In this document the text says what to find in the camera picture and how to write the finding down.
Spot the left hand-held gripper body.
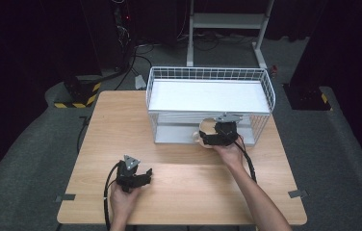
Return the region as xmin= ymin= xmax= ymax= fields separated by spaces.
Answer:
xmin=115 ymin=154 xmax=144 ymax=193

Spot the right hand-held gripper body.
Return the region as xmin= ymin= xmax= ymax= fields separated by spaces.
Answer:
xmin=213 ymin=112 xmax=244 ymax=147

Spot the cream ceramic mug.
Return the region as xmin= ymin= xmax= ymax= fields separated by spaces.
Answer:
xmin=192 ymin=117 xmax=222 ymax=149

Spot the white wire storage rack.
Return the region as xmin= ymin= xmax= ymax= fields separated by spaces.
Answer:
xmin=145 ymin=65 xmax=276 ymax=147

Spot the person's right hand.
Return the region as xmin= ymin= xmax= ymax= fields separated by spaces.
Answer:
xmin=212 ymin=135 xmax=246 ymax=169

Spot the person's left hand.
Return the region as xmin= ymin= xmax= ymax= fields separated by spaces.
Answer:
xmin=109 ymin=182 xmax=143 ymax=221

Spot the grey tape strip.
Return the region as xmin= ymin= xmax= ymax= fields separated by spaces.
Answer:
xmin=287 ymin=189 xmax=309 ymax=199
xmin=55 ymin=193 xmax=77 ymax=203

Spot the black base with yellow stripes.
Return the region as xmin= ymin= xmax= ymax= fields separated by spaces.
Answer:
xmin=53 ymin=76 xmax=102 ymax=110
xmin=282 ymin=82 xmax=333 ymax=112

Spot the small grey floor box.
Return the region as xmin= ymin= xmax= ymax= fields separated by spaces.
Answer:
xmin=134 ymin=74 xmax=147 ymax=90

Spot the white metal stand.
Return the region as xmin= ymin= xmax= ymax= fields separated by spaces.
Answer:
xmin=185 ymin=0 xmax=275 ymax=69

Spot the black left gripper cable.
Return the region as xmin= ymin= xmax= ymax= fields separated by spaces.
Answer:
xmin=102 ymin=161 xmax=121 ymax=231

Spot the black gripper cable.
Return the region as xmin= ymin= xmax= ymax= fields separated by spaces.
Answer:
xmin=233 ymin=134 xmax=258 ymax=185
xmin=102 ymin=161 xmax=121 ymax=231

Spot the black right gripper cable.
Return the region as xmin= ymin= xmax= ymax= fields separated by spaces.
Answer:
xmin=233 ymin=134 xmax=258 ymax=185

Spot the black cable beside table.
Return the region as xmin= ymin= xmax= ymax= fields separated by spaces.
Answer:
xmin=76 ymin=115 xmax=91 ymax=155

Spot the black floor cable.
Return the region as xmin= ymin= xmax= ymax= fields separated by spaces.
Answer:
xmin=114 ymin=42 xmax=155 ymax=91

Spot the dark equipment tower with cables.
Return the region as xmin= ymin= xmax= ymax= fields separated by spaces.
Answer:
xmin=110 ymin=0 xmax=139 ymax=73

